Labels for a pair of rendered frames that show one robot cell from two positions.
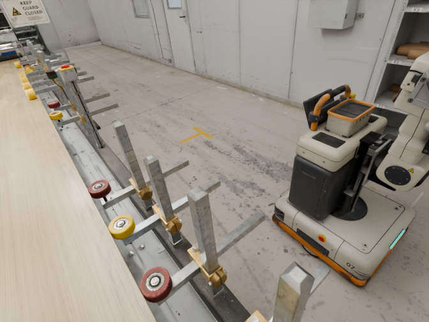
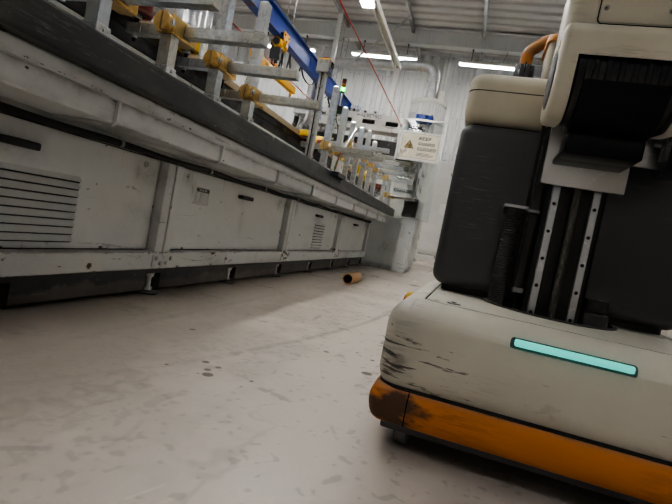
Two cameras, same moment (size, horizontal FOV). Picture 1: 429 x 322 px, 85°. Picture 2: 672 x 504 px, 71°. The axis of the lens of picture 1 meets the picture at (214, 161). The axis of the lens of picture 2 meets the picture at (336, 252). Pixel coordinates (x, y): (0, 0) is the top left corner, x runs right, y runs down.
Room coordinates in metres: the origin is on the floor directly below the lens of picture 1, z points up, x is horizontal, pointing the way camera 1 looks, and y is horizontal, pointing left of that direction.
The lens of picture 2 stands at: (-0.06, -1.32, 0.38)
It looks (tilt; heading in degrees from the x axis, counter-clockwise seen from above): 3 degrees down; 50
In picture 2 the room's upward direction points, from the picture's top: 11 degrees clockwise
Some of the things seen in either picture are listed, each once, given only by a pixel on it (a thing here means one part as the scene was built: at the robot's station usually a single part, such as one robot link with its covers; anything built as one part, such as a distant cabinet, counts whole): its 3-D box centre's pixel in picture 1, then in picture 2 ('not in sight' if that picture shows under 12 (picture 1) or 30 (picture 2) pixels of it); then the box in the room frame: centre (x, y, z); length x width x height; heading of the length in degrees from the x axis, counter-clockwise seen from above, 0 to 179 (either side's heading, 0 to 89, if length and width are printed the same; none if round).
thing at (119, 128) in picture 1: (136, 173); (254, 67); (0.77, 0.33, 0.91); 0.04 x 0.04 x 0.48; 35
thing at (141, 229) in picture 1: (175, 208); (236, 69); (0.63, 0.17, 0.83); 0.43 x 0.03 x 0.04; 125
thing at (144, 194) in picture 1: (140, 188); (252, 96); (0.79, 0.34, 0.81); 0.14 x 0.06 x 0.05; 35
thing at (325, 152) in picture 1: (340, 160); (567, 185); (1.09, -0.77, 0.59); 0.55 x 0.34 x 0.83; 124
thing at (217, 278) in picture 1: (207, 264); (176, 30); (0.38, 0.06, 0.83); 0.14 x 0.06 x 0.05; 35
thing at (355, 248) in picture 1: (338, 215); (535, 364); (1.01, -0.82, 0.16); 0.67 x 0.64 x 0.25; 34
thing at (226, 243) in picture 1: (215, 252); (195, 35); (0.42, 0.03, 0.83); 0.43 x 0.03 x 0.04; 125
